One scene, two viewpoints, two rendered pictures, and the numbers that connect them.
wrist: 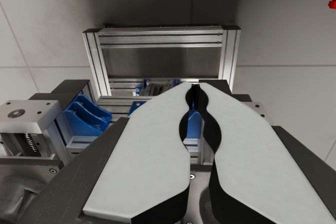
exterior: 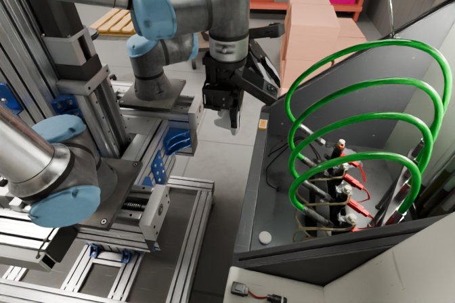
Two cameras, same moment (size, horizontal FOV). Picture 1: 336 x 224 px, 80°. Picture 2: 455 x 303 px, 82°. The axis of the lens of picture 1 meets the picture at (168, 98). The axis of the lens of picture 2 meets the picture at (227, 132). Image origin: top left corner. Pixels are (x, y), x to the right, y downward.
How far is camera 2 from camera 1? 0.59 m
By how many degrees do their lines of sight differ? 46
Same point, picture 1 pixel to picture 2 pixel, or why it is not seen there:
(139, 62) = (175, 218)
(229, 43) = not seen: outside the picture
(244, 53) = not seen: outside the picture
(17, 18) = (231, 149)
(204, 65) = (147, 286)
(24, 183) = (166, 92)
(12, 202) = (162, 83)
